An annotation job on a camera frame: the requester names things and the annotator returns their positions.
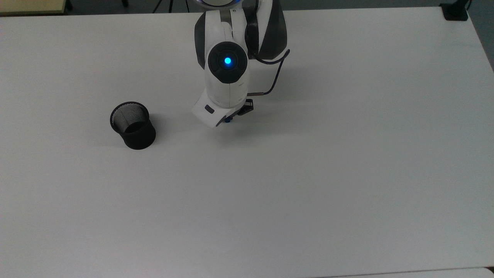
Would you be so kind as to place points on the Franka gripper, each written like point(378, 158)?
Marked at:
point(206, 114)

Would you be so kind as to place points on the black tripod legs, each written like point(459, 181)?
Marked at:
point(170, 4)

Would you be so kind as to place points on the black table clamp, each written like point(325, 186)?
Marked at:
point(455, 11)

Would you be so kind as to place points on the black mesh pen holder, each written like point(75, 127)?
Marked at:
point(137, 133)

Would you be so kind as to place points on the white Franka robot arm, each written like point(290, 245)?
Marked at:
point(227, 61)

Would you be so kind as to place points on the beige wooden desk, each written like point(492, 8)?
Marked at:
point(31, 5)

